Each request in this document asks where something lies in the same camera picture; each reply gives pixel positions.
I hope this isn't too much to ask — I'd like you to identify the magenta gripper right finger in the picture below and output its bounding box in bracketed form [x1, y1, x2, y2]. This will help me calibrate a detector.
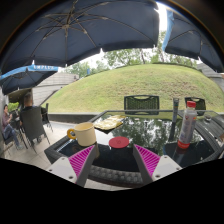
[133, 144, 181, 182]

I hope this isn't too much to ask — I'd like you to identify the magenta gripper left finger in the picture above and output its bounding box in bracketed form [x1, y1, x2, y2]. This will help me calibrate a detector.
[47, 145, 96, 185]

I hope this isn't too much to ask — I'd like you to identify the clear bottle with red cap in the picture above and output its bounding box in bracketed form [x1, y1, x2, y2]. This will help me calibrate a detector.
[178, 101, 197, 149]

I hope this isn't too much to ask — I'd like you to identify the dark parasol pole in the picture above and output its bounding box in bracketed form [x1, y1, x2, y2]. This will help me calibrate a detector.
[172, 98, 179, 140]

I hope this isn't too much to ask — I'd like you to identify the red round coaster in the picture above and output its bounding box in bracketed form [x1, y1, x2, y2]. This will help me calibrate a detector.
[109, 136, 129, 149]

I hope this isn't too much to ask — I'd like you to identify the glass top wicker table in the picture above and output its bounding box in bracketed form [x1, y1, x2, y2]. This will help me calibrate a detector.
[44, 109, 224, 188]

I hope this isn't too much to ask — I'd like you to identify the yellow cloth on table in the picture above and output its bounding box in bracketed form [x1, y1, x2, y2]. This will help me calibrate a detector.
[94, 115, 124, 130]

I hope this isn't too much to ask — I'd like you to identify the dark wicker chair left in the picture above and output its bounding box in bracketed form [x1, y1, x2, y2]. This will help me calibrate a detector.
[21, 107, 47, 148]

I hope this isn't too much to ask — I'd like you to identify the dark green plastic chair middle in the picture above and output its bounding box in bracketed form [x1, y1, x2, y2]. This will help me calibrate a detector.
[124, 95, 160, 115]

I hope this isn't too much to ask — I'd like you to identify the dark green plastic chair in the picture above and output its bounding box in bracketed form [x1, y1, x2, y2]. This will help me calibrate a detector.
[185, 97, 206, 116]
[124, 95, 160, 115]

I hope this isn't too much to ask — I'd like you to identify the dark green plastic chair right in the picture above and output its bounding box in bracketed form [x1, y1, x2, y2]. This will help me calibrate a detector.
[185, 97, 206, 116]

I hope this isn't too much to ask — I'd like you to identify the seated person in purple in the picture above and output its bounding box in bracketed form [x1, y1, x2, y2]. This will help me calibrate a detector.
[2, 104, 23, 149]

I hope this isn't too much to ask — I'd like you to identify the seated person in black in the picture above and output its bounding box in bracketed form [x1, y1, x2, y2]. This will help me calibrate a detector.
[23, 93, 47, 116]

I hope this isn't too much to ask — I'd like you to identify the blue parasol left with lettering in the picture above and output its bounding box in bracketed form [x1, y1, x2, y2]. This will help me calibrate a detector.
[0, 64, 58, 95]

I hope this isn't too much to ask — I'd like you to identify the dark blue parasol right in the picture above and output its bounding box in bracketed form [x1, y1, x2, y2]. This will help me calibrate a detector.
[162, 10, 224, 73]

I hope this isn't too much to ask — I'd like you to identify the dark blue parasol overhead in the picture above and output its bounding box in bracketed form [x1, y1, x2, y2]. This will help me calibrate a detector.
[0, 0, 159, 73]

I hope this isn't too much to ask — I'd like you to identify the cream mug with yellow handle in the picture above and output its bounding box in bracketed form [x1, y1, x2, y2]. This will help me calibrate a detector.
[67, 122, 96, 146]

